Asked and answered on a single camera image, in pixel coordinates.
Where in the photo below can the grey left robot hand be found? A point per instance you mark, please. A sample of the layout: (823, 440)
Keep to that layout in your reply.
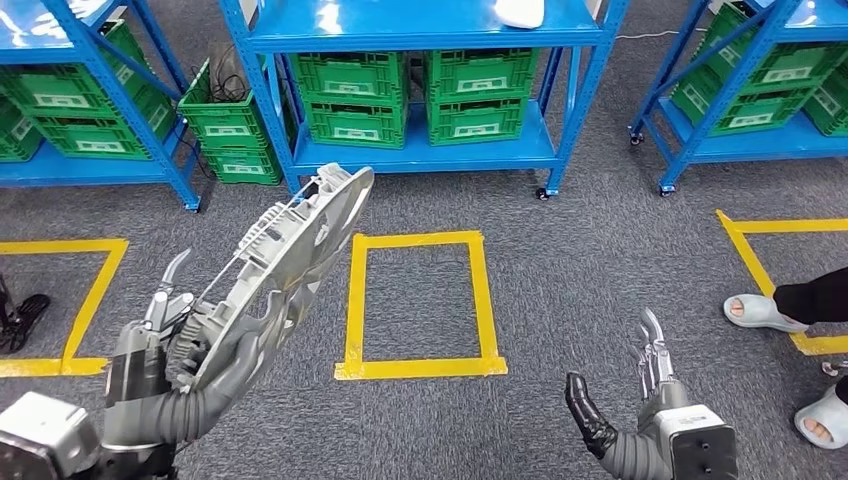
(139, 364)

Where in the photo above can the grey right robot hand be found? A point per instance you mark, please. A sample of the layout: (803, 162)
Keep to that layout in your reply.
(662, 397)

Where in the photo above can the silver plastic wheel cover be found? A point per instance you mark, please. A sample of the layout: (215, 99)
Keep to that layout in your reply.
(298, 252)

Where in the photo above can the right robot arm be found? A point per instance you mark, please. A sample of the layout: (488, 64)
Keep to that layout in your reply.
(629, 460)

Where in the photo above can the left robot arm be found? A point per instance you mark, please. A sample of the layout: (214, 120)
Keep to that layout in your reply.
(152, 420)

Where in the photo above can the blue metal shelf rack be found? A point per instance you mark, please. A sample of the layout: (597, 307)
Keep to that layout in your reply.
(762, 142)
(99, 171)
(424, 156)

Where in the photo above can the white plastic shell part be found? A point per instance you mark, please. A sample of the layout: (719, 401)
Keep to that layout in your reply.
(520, 12)

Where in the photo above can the person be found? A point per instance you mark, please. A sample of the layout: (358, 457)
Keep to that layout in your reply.
(762, 314)

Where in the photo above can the green plastic crate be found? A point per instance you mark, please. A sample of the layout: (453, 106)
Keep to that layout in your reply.
(358, 122)
(16, 139)
(99, 142)
(245, 169)
(828, 112)
(748, 116)
(66, 86)
(344, 69)
(477, 119)
(222, 132)
(788, 69)
(477, 66)

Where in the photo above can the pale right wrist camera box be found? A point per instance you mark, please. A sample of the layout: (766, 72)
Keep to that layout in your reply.
(696, 444)

